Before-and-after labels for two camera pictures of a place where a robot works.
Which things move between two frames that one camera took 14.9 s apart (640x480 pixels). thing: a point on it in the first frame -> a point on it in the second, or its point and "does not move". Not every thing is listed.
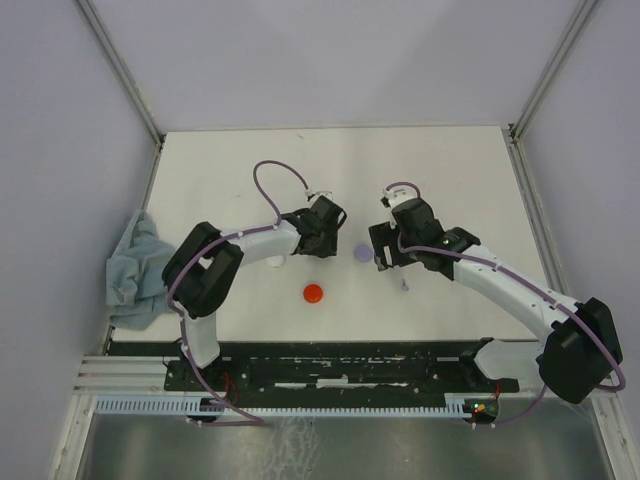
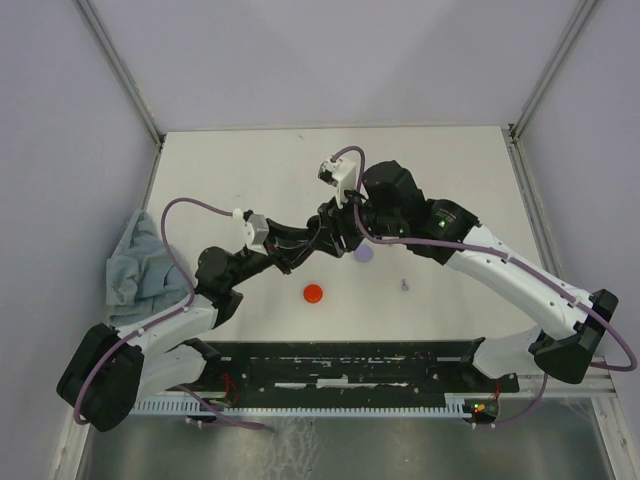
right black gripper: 384,234 -> 333,221
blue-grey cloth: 136,290 does not move
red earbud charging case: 313,293 does not move
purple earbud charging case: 364,253 does not move
